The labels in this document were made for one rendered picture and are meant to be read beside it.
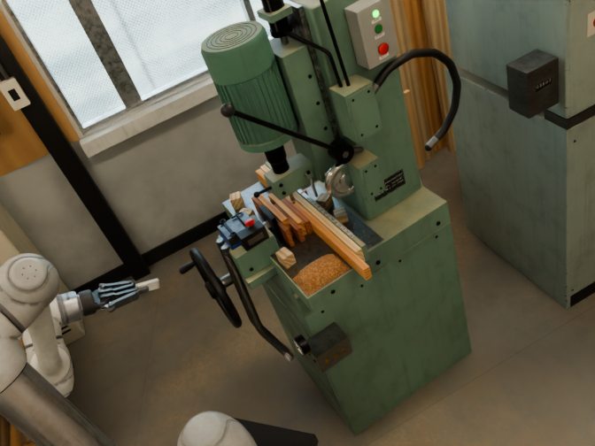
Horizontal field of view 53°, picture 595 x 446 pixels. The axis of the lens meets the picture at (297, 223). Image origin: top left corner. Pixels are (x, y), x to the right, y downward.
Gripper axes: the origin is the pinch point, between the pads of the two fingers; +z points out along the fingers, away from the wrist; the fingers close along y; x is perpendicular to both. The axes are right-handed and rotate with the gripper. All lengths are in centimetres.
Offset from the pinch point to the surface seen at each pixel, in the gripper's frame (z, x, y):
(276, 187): 39, -31, -12
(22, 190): -24, 23, 136
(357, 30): 55, -77, -24
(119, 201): 20, 38, 132
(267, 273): 31.0, -7.8, -21.2
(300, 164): 47, -36, -11
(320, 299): 37, -11, -42
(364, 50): 57, -72, -25
